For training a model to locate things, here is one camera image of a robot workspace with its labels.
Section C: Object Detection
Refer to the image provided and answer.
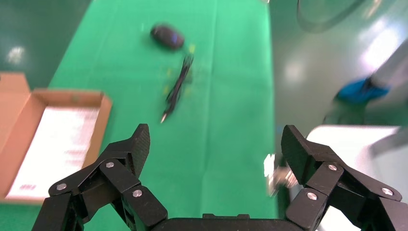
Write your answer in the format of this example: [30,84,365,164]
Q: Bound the blue shoe cover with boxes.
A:
[334,77,391,104]

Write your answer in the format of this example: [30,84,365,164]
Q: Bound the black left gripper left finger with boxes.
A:
[32,123,168,231]

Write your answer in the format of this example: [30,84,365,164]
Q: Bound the green table cloth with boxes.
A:
[0,0,280,231]

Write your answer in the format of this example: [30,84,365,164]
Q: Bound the white rounded panel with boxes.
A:
[288,125,408,231]

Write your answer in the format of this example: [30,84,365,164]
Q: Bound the white printed paper sheet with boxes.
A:
[6,106,100,200]

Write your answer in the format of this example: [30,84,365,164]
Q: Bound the grey trouser leg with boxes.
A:
[370,38,408,88]

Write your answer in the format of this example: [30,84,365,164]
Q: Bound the brown cardboard box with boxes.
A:
[0,72,113,205]

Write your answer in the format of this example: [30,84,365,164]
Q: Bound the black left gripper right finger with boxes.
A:
[281,125,408,231]

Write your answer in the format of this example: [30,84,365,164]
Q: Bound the black data cable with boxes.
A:
[160,54,195,124]

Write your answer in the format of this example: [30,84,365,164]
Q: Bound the black computer mouse with cord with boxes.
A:
[150,24,186,51]

